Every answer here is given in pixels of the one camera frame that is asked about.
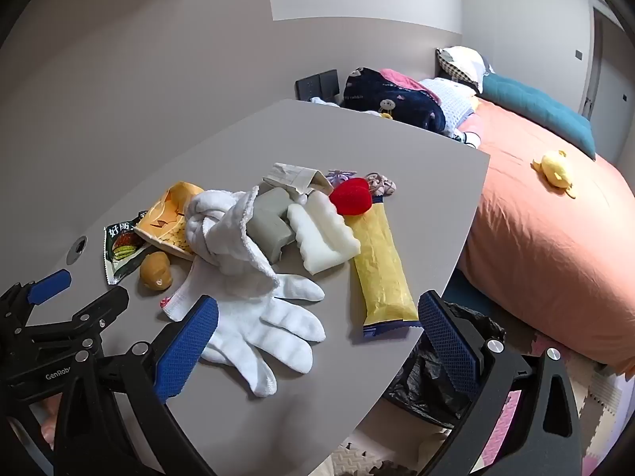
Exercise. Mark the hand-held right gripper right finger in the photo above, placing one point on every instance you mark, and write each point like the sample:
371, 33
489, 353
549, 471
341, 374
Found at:
449, 342

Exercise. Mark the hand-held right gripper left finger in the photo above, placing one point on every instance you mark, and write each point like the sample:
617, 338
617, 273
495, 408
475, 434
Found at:
186, 352

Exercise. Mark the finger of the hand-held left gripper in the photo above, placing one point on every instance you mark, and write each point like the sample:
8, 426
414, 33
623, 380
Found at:
101, 307
49, 285

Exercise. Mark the black trash bag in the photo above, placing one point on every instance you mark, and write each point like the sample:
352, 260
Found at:
426, 386

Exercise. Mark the crushed yellow paper cup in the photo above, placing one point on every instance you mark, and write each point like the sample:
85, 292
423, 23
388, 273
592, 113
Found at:
163, 218

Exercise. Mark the red plush ball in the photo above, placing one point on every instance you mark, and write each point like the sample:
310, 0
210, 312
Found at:
350, 197

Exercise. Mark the grey table grommet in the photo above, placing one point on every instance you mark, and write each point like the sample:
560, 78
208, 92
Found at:
73, 256

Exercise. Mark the green snack packet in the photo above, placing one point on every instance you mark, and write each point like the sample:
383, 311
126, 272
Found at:
119, 253

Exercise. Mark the brown potato toy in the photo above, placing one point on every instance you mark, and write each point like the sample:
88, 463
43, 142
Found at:
155, 270

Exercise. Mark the white knit glove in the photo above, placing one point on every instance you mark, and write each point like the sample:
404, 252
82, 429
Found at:
268, 327

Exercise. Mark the yellow snack packet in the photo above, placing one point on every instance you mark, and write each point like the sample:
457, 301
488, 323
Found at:
379, 267

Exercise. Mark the white terry towel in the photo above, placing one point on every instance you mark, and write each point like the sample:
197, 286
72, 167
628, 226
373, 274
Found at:
223, 238

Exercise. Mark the bed with orange sheet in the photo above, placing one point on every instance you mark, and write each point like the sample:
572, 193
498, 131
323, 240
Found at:
521, 218

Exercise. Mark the grey block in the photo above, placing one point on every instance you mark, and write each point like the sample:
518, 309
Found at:
265, 223

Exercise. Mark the foam puzzle floor mat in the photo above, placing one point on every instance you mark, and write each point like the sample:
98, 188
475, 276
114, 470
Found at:
595, 396

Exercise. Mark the white foam piece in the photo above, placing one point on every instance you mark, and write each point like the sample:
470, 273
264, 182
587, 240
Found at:
322, 238

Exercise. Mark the patterned hair scrunchie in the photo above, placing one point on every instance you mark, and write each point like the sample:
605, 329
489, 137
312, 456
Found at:
384, 186

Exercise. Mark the purple wrapper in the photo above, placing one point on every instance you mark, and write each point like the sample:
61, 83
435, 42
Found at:
340, 177

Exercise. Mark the yellow plush toy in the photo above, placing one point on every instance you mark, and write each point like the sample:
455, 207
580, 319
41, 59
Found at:
555, 168

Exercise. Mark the beige tissue pack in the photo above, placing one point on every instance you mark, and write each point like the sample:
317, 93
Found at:
292, 176

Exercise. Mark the white waffle blanket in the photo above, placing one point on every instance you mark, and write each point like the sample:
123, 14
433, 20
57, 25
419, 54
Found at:
454, 101

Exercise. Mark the teal pillow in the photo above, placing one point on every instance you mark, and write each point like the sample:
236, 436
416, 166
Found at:
536, 101

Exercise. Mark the navy printed blanket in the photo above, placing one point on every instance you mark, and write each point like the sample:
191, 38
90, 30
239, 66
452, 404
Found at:
392, 91

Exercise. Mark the pink cloth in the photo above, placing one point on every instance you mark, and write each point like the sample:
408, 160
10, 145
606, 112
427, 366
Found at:
402, 79

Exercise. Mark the chequered white pillow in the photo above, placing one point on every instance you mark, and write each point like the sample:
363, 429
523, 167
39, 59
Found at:
466, 59

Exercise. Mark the black box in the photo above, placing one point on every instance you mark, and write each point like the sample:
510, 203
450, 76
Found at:
317, 87

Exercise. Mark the grey door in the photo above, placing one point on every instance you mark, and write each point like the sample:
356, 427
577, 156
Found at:
610, 59

